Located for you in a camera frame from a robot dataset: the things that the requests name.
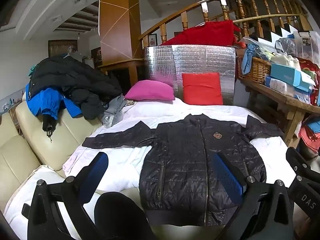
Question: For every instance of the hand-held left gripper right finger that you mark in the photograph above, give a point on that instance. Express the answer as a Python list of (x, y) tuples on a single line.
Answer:
[(230, 180)]

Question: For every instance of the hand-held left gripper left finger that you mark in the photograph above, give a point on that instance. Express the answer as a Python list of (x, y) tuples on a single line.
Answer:
[(96, 172)]

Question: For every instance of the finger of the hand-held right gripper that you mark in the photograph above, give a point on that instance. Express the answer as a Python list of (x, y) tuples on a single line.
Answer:
[(297, 158)]

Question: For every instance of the black quilted jacket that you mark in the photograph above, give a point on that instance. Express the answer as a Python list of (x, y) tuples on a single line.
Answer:
[(190, 160)]

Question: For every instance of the white blanket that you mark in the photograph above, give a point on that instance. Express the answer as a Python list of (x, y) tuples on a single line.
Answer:
[(117, 160)]

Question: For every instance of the red bag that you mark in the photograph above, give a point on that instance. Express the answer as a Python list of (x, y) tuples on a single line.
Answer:
[(310, 135)]

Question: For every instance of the person's knee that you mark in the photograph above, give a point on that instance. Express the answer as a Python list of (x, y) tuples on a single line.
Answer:
[(115, 215)]

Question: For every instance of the clear plastic bag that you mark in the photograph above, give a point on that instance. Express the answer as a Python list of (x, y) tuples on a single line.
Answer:
[(107, 121)]

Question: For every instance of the wooden table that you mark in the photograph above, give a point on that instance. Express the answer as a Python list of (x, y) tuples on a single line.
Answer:
[(287, 105)]

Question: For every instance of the grey garment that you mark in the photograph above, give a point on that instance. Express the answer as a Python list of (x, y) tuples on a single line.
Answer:
[(115, 110)]

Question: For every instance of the beige leather sofa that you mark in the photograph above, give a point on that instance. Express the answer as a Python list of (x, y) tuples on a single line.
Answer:
[(30, 152)]

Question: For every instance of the white patterned packet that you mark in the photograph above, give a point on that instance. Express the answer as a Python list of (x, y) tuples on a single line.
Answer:
[(280, 85)]

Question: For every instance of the beige patterned cloth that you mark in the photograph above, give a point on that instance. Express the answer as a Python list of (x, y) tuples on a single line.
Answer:
[(128, 102)]

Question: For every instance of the blue cardboard box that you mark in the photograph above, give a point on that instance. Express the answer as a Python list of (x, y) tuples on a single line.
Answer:
[(287, 76)]

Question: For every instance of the blue jacket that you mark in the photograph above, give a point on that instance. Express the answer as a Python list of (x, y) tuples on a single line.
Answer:
[(47, 102)]

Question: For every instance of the red pillow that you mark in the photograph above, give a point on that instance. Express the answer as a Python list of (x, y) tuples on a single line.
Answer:
[(202, 87)]

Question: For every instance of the pink pillow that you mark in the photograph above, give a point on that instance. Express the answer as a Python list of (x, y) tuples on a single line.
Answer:
[(150, 90)]

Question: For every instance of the black puffer coat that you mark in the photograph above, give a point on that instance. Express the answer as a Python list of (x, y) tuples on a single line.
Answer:
[(67, 77)]

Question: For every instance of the wicker basket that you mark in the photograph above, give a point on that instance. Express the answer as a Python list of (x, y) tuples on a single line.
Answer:
[(252, 70)]

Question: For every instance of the white plastic bag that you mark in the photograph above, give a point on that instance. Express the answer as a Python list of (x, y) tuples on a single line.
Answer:
[(285, 60)]

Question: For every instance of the blue cloth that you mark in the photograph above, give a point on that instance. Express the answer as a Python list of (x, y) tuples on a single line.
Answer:
[(247, 57)]

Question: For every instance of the grey plastic bag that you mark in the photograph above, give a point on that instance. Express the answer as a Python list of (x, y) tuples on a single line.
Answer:
[(285, 45)]

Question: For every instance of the clear storage box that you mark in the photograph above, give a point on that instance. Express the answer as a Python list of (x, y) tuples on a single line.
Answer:
[(306, 43)]

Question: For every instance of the teal cloth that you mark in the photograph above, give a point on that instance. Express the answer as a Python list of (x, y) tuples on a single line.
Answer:
[(31, 71)]

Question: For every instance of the silver foil panel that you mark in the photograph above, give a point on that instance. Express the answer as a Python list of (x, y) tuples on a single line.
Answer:
[(200, 57)]

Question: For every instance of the framed picture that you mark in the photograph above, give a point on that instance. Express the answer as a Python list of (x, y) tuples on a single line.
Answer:
[(152, 40)]

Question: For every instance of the red cloth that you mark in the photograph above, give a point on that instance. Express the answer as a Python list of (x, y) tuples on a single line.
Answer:
[(207, 33)]

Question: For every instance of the wooden pillar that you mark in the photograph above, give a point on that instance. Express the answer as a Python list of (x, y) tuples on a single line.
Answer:
[(117, 22)]

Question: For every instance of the wooden stair railing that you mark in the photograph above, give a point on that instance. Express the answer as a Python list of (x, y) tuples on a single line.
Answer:
[(237, 7)]

